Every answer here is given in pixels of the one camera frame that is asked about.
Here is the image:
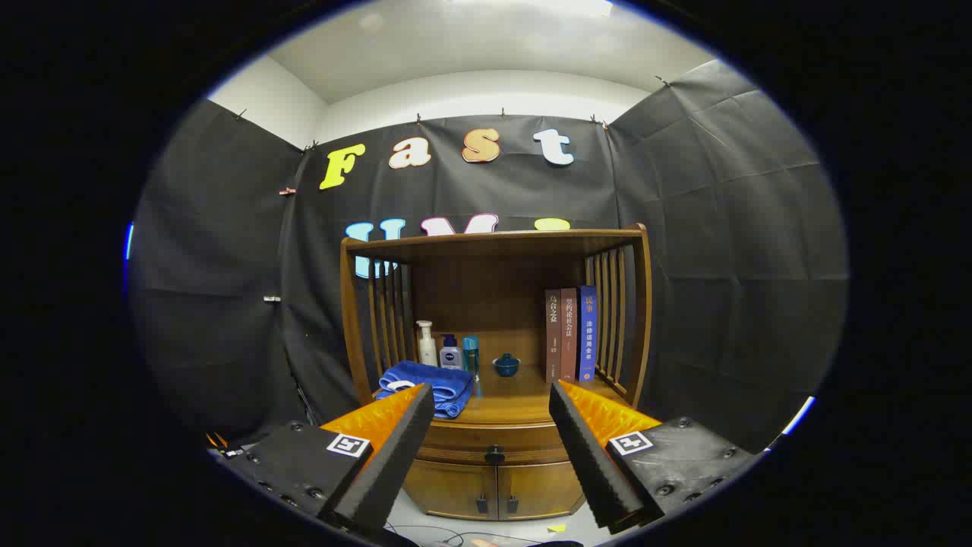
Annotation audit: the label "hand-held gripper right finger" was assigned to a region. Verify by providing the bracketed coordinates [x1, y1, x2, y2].
[548, 380, 764, 535]

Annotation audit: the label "blue book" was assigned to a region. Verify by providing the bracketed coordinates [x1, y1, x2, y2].
[576, 285, 598, 382]

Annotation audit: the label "blue folded towel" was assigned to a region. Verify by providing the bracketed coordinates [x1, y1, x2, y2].
[375, 360, 475, 419]

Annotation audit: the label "white pump bottle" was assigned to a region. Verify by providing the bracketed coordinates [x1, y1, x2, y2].
[415, 320, 439, 368]

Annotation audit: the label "floor cables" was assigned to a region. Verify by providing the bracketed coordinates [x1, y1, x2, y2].
[387, 524, 532, 546]

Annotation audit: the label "wooden cabinet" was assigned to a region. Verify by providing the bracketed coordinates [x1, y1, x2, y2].
[339, 223, 654, 522]

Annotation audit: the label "wooden cabinet door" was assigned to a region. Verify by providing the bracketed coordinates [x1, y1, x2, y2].
[497, 461, 585, 521]
[402, 460, 500, 521]

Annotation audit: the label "dark brown book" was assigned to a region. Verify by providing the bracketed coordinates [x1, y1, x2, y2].
[544, 289, 563, 384]

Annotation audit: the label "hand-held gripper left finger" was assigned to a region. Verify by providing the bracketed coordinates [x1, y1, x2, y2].
[216, 382, 436, 533]

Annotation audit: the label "reddish brown book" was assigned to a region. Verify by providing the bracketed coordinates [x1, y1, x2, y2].
[560, 287, 579, 383]

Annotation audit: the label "wooden drawer with black knob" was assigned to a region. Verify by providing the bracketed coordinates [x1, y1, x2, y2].
[416, 422, 566, 466]

